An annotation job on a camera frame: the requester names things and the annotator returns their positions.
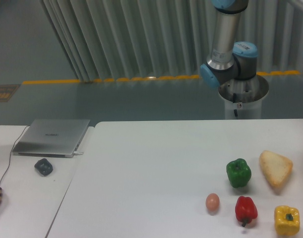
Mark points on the small black plastic object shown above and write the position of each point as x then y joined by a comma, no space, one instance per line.
44,167

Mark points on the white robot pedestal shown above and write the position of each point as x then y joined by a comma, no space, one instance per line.
243,98

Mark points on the red bell pepper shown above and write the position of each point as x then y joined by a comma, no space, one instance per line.
245,210

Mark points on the silver closed laptop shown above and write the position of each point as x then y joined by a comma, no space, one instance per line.
52,138

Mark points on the brown egg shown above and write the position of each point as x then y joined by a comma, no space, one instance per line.
212,202

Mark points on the green bell pepper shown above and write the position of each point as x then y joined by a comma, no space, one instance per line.
238,172

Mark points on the yellow bell pepper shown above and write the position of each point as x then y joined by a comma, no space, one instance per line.
286,220

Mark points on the triangular toasted bread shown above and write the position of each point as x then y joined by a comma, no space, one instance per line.
276,169

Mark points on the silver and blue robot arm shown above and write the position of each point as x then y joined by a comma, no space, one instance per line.
225,44

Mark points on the grey pleated curtain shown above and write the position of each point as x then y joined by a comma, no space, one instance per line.
113,39

